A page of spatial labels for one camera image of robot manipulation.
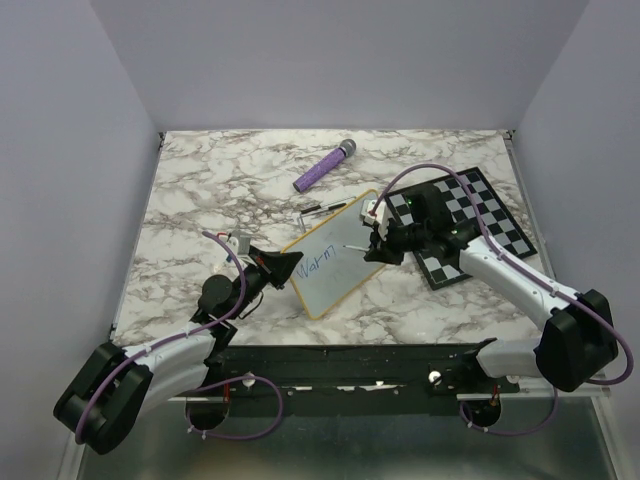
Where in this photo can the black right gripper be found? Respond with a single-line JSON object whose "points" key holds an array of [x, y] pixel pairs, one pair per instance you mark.
{"points": [[384, 250]]}

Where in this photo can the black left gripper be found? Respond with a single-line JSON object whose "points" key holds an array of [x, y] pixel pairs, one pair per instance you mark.
{"points": [[274, 267]]}

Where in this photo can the yellow framed whiteboard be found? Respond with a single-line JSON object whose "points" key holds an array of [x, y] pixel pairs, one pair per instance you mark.
{"points": [[328, 273]]}

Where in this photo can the white marker pen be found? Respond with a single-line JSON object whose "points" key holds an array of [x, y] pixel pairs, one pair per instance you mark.
{"points": [[356, 248]]}

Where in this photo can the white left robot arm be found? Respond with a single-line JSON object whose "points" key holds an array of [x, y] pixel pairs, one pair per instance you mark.
{"points": [[116, 385]]}

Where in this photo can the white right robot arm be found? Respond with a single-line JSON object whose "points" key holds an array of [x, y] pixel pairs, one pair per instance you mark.
{"points": [[576, 339]]}

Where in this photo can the purple glitter microphone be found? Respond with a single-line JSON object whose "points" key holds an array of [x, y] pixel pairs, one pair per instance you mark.
{"points": [[345, 150]]}

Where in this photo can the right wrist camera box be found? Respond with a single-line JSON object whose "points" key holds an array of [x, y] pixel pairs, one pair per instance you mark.
{"points": [[376, 214]]}

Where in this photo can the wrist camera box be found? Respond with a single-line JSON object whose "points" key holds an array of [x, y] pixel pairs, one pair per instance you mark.
{"points": [[240, 242], [376, 214]]}

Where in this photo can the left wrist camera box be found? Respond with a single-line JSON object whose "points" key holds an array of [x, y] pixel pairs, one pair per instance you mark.
{"points": [[240, 242]]}

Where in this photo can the wire whiteboard stand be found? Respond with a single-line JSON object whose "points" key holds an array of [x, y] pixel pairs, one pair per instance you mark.
{"points": [[302, 217]]}

